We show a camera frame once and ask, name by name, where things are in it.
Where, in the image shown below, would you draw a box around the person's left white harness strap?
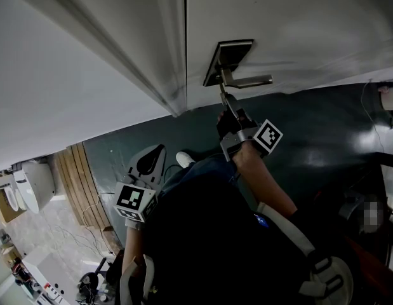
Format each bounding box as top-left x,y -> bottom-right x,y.
119,254 -> 156,305

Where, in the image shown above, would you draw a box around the person's blue jeans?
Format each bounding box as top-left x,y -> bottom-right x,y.
160,155 -> 240,200

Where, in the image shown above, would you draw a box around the white rounded appliance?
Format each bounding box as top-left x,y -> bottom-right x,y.
12,161 -> 57,215

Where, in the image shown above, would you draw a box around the white cylinder device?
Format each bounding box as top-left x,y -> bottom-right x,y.
378,86 -> 393,111

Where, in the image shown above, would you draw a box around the person's right forearm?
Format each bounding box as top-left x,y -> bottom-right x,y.
231,141 -> 298,219

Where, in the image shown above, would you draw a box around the black chair base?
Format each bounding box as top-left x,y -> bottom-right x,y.
77,256 -> 121,298

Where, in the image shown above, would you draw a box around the red-brown furniture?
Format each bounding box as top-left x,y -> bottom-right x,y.
343,235 -> 393,301

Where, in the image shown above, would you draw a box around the wooden slat panel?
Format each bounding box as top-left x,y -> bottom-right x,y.
53,142 -> 116,234

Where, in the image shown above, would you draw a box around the silver door lever handle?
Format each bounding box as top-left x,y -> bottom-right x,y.
220,68 -> 274,90

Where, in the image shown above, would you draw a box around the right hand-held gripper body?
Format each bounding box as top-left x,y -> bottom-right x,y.
216,108 -> 284,163

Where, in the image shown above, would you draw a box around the person's left forearm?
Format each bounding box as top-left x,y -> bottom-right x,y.
121,224 -> 146,279

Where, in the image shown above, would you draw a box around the dark door lock plate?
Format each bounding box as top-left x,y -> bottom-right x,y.
203,38 -> 255,88

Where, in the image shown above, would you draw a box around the person's right white harness strap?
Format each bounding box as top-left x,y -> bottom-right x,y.
255,201 -> 354,301

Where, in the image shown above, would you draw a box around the person's left white shoe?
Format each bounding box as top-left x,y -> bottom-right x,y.
176,151 -> 196,168

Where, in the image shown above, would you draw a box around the white cabinet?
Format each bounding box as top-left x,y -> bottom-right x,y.
21,249 -> 79,305

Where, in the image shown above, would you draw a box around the black metal frame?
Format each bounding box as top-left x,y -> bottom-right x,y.
367,152 -> 393,174

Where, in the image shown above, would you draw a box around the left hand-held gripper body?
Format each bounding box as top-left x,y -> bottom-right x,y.
112,172 -> 164,224

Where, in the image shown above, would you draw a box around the person's white harness strap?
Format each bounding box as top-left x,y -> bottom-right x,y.
119,254 -> 156,305
255,201 -> 354,301

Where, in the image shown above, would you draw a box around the thin white floor cable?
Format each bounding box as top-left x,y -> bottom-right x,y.
81,191 -> 121,257
360,79 -> 392,154

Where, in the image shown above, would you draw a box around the cardboard box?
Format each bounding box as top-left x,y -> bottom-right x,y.
0,187 -> 27,225

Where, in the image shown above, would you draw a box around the white door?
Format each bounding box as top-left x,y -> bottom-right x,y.
185,0 -> 393,111

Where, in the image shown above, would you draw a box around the person's black shirt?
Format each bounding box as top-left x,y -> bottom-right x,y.
142,173 -> 359,305

